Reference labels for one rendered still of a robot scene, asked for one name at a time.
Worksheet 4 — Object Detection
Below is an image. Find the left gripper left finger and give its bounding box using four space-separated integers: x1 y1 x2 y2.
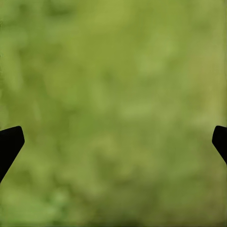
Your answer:
0 126 25 182

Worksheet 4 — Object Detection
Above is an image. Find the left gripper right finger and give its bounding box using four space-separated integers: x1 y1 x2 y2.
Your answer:
212 126 227 164

